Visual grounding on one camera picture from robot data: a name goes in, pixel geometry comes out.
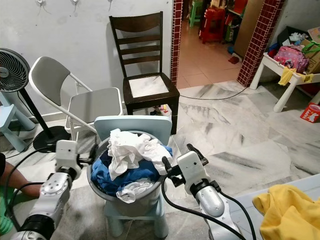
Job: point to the yellow printed t-shirt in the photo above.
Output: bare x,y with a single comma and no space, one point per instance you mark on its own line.
287,212

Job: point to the blue garment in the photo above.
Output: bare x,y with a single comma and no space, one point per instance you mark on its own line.
110,177

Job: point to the small white garment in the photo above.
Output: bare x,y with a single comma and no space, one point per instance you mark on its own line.
135,190

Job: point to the grey laundry bucket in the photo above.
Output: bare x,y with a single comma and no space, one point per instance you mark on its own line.
132,206

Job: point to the pale blue plastic chair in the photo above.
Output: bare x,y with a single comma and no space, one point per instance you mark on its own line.
132,124

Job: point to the grey folding chair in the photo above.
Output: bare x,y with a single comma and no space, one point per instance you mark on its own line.
92,102

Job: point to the person's bare leg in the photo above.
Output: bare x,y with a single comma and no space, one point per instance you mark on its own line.
20,182

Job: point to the light blue folding table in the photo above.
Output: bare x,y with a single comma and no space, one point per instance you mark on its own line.
255,192

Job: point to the pale blue child stool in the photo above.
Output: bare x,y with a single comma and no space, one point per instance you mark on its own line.
7,122

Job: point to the green plastic stool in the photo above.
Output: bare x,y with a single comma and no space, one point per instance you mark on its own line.
5,220
195,10

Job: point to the dark wooden chair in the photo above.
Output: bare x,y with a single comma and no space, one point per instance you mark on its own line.
142,65

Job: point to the black standing fan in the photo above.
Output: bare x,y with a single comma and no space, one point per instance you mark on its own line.
15,72

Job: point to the white table with thick legs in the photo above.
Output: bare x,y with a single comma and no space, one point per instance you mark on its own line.
287,84

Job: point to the yellow rag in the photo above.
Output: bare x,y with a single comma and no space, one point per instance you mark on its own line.
290,76

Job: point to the red printed carton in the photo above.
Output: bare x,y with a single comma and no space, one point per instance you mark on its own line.
311,112

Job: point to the red plastic stool stack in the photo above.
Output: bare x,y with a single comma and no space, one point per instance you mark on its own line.
212,22

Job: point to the pink patterned bag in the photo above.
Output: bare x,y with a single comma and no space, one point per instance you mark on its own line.
290,57

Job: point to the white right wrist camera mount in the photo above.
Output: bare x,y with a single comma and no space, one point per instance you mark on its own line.
190,170

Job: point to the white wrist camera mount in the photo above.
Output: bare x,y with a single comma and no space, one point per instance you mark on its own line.
67,152
190,170

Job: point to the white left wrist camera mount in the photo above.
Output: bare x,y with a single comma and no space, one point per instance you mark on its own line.
67,152

